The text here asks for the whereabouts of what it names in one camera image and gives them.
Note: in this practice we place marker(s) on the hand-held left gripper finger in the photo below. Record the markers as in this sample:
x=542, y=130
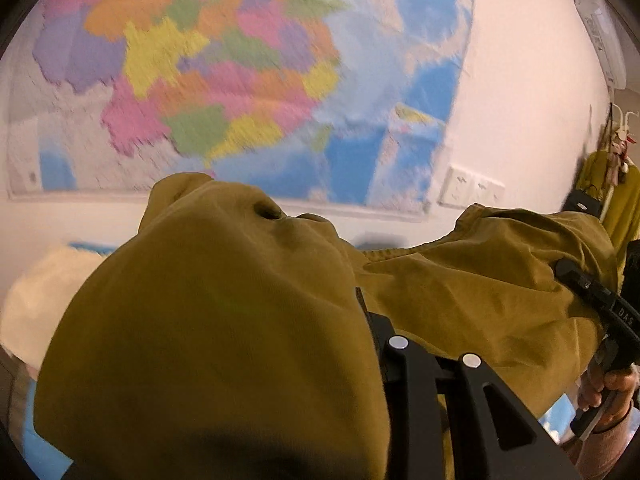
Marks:
x=415, y=390

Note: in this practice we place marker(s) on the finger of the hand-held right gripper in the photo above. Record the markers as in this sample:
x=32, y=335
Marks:
x=582, y=282

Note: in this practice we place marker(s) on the olive green jacket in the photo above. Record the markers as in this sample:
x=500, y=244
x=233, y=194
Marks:
x=225, y=335

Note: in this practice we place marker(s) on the person's right forearm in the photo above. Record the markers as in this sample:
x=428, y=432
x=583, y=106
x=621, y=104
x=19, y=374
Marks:
x=607, y=452

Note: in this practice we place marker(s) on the person's right hand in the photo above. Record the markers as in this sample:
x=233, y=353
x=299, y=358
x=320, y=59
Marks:
x=617, y=385

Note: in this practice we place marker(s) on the black bag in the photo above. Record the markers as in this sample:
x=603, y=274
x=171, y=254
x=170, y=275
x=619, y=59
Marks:
x=582, y=202

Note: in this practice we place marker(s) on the white coat rack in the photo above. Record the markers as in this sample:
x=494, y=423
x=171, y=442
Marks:
x=620, y=125

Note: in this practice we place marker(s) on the white air conditioner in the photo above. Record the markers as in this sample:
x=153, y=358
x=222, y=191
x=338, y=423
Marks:
x=602, y=30

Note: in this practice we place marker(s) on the cream pillow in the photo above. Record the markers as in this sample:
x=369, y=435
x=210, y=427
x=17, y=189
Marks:
x=45, y=300

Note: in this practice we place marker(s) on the white wall sockets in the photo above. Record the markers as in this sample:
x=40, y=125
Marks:
x=471, y=187

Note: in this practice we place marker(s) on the colourful wall map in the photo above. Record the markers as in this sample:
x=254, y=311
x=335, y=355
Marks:
x=240, y=75

